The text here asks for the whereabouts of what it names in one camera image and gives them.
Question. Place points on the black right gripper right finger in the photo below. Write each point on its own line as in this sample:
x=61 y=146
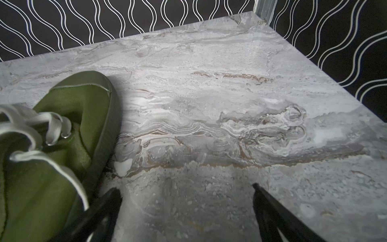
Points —
x=275 y=220

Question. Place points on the green shoe one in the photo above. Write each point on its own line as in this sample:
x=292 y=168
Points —
x=52 y=156

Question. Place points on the aluminium frame corner post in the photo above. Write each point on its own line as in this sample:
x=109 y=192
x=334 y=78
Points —
x=265 y=9

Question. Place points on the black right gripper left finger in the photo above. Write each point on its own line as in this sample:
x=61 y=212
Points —
x=97 y=223

